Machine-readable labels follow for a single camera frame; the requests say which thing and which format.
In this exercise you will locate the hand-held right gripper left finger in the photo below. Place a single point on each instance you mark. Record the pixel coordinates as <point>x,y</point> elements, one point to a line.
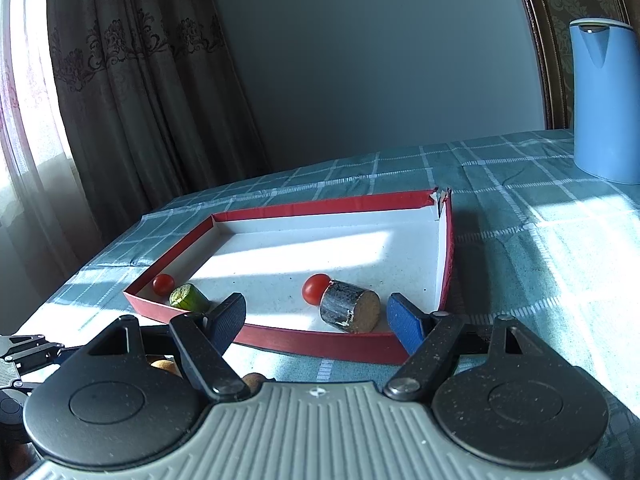
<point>227,321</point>

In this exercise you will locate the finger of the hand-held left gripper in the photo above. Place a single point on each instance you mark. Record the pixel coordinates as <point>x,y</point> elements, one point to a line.
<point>35,350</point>

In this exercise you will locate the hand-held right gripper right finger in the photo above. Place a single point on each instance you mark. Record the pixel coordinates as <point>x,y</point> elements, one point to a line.
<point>404,324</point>

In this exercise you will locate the red cardboard tray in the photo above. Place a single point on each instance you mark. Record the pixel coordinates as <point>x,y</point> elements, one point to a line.
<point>310,250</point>

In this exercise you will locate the green pepper piece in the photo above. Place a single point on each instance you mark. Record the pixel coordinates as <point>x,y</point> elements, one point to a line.
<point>188,299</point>

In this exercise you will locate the dark sugarcane piece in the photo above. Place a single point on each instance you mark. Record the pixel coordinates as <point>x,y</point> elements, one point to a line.
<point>347,312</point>

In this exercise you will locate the red cherry tomato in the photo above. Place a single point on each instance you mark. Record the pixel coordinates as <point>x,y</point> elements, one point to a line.
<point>315,288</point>
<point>163,284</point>

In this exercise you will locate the teal plaid tablecloth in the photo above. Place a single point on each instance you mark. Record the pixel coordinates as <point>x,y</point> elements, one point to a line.
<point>525,220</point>

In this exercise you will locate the sheer white curtain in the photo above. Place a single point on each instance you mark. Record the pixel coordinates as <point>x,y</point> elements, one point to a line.
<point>30,110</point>

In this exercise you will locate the brown patterned curtain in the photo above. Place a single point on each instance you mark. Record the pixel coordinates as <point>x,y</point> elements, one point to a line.
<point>150,85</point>

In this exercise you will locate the blue kettle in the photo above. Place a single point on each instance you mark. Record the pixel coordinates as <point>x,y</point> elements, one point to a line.
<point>607,105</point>

